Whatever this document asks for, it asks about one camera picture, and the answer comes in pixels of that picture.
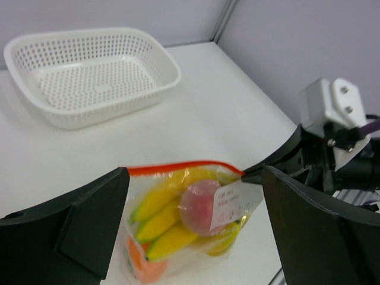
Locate aluminium mounting rail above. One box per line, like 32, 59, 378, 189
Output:
332, 189, 379, 214

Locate white perforated plastic basket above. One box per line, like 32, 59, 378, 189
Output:
4, 27, 182, 129

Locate pink fake peach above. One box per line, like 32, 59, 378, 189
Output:
179, 180, 225, 236

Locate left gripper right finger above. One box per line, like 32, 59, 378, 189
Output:
262, 166, 379, 284

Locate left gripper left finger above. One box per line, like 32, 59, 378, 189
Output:
1, 167, 130, 284

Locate orange fake fruit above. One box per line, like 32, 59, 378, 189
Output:
123, 235, 168, 284

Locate clear zip top bag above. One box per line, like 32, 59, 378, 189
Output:
122, 160, 264, 284

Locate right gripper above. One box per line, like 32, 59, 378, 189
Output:
241, 125, 379, 193

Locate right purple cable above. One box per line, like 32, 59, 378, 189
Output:
357, 117, 380, 134

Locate yellow fake bananas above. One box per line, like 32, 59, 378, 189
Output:
126, 161, 244, 262

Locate right aluminium frame post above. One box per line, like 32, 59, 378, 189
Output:
210, 0, 239, 44

